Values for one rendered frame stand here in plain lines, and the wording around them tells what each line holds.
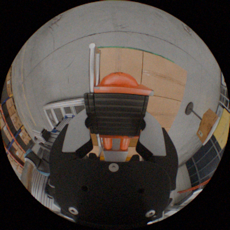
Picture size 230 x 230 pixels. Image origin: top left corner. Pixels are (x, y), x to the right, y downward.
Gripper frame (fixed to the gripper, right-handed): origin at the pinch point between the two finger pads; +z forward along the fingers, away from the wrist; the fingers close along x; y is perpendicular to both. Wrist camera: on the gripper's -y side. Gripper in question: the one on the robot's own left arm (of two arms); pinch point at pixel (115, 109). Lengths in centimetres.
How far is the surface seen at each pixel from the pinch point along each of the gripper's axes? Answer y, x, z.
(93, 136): 30.1, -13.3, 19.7
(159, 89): 3, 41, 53
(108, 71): -7, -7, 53
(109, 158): 14.7, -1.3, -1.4
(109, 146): 9.1, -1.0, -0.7
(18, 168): 351, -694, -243
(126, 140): 6.6, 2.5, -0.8
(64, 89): 16, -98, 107
